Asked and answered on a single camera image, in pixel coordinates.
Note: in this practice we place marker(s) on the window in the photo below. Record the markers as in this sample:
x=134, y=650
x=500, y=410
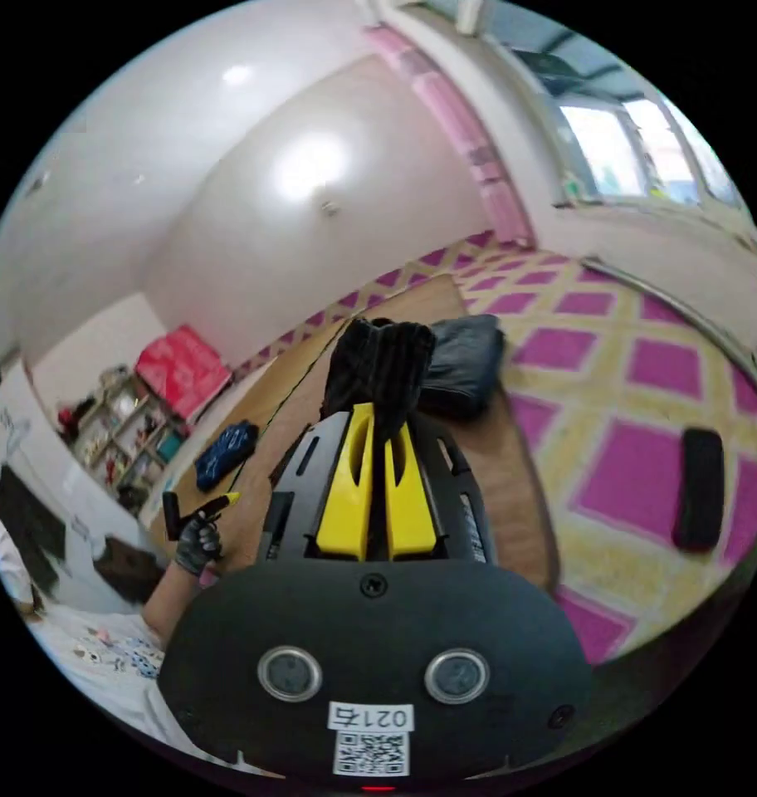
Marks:
x=640, y=149

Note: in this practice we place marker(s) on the black jeans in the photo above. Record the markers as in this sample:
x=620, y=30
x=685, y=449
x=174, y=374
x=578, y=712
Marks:
x=378, y=361

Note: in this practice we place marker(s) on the shelf with small items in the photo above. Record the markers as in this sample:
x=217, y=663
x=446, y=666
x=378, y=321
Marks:
x=120, y=436

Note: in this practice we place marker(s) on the pink curtain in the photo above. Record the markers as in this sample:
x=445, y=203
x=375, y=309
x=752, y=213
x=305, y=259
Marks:
x=459, y=131

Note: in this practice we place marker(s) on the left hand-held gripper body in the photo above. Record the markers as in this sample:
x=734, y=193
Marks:
x=209, y=512

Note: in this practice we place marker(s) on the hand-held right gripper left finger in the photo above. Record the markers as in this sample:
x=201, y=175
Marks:
x=344, y=498

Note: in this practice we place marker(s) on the person's left forearm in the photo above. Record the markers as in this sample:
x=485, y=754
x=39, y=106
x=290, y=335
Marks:
x=167, y=604

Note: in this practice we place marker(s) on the person's left hand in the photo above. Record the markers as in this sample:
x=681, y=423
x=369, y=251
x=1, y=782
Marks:
x=198, y=545

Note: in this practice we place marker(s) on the black oblong case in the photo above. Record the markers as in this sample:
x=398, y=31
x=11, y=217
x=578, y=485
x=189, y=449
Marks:
x=699, y=492

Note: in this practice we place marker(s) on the dark folded garment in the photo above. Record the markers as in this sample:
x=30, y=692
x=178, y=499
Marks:
x=462, y=367

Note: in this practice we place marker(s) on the bed with purple checked mat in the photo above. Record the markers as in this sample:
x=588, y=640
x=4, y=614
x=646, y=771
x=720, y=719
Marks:
x=609, y=380

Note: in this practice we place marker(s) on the blue patterned garment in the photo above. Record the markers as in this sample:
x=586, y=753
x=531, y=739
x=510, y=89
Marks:
x=226, y=454

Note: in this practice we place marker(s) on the red carton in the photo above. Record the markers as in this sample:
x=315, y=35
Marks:
x=182, y=370

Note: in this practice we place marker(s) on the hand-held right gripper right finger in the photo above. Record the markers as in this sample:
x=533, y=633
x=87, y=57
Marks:
x=409, y=510

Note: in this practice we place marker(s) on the person's body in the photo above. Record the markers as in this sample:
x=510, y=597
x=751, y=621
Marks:
x=98, y=679

